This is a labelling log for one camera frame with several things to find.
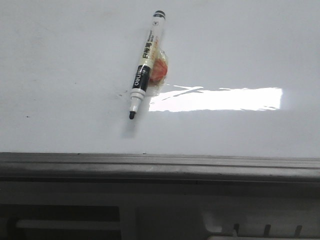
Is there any black white whiteboard marker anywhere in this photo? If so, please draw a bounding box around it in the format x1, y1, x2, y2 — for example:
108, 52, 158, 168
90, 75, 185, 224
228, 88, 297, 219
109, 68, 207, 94
129, 10, 166, 120

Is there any white tray below whiteboard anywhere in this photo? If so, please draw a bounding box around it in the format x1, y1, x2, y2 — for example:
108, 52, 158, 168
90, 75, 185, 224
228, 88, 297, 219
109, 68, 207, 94
0, 181, 320, 240

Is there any red magnet taped to marker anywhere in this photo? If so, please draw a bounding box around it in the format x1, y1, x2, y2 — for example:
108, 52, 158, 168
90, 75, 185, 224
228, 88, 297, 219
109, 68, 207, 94
146, 48, 169, 97

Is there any white whiteboard with grey frame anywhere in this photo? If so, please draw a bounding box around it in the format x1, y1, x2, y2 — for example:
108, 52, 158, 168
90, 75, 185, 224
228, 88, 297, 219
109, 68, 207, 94
0, 0, 320, 182

